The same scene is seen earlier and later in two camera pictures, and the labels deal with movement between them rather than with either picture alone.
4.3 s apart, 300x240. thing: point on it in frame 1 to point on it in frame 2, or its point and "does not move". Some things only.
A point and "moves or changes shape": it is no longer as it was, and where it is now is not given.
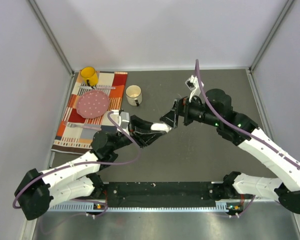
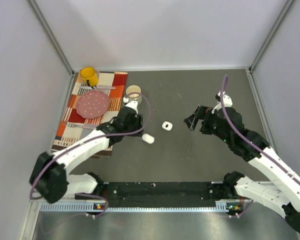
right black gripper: (181, 107) to (203, 112)
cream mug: (134, 94) does not move
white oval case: (160, 126) moves or changes shape
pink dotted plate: (92, 104) does not move
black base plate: (166, 194) does not move
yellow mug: (90, 76) does not move
